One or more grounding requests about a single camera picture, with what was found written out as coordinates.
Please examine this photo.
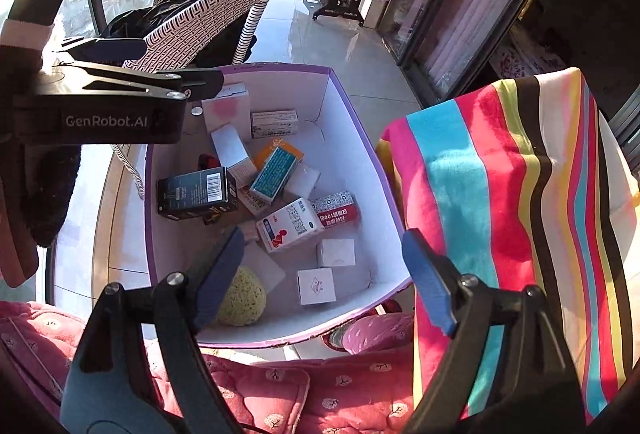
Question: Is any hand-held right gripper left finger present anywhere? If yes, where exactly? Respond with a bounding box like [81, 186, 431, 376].
[60, 226, 247, 434]

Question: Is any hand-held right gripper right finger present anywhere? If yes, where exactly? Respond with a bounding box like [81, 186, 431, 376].
[400, 229, 588, 434]

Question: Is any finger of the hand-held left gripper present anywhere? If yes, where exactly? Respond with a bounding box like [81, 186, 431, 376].
[52, 38, 149, 64]
[37, 62, 224, 103]

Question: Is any yellow-green sponge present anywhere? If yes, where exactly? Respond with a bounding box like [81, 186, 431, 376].
[212, 264, 267, 327]

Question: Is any large white pink box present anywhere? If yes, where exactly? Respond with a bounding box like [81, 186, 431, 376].
[201, 82, 252, 142]

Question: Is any silver-white logo box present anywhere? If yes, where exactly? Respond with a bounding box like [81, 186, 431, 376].
[210, 123, 258, 189]

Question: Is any white box with red text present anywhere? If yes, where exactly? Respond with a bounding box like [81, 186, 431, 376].
[235, 184, 266, 217]

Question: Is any white box blue red print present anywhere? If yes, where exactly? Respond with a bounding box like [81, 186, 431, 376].
[256, 204, 325, 253]

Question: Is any black box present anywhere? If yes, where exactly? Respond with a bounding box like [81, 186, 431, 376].
[156, 166, 239, 221]

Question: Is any silver box with text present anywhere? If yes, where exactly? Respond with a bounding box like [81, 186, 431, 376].
[251, 110, 300, 139]

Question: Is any small silver-white box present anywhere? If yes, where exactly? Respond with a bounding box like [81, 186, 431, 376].
[316, 238, 357, 267]

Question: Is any plain white box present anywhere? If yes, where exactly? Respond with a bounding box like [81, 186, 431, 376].
[297, 268, 337, 305]

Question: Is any orange tissue pack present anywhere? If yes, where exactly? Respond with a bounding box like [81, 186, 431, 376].
[254, 137, 305, 167]

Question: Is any white box purple rim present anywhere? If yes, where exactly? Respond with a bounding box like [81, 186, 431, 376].
[143, 62, 415, 350]

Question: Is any dark clothing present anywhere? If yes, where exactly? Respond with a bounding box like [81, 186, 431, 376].
[95, 0, 236, 69]

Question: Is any white wicker chair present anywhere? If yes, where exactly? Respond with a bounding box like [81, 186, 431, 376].
[111, 0, 306, 199]

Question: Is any striped colourful cloth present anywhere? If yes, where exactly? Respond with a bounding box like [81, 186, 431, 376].
[376, 68, 640, 420]

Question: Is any pink quilted blanket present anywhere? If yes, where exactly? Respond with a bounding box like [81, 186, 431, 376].
[0, 299, 416, 434]

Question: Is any black table base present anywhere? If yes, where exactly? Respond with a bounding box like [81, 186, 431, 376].
[305, 0, 373, 22]

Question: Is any floral bedding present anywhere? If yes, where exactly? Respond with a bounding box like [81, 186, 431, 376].
[492, 24, 568, 79]

